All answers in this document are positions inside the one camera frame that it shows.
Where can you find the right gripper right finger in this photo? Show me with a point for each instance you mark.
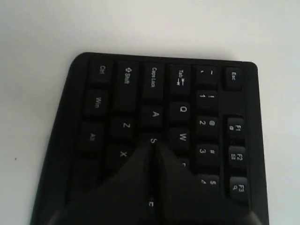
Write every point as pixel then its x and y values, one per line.
pixel 183 200

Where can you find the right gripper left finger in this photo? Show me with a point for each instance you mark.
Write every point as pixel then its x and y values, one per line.
pixel 121 200

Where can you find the black acer keyboard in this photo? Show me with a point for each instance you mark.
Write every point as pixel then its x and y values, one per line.
pixel 206 111

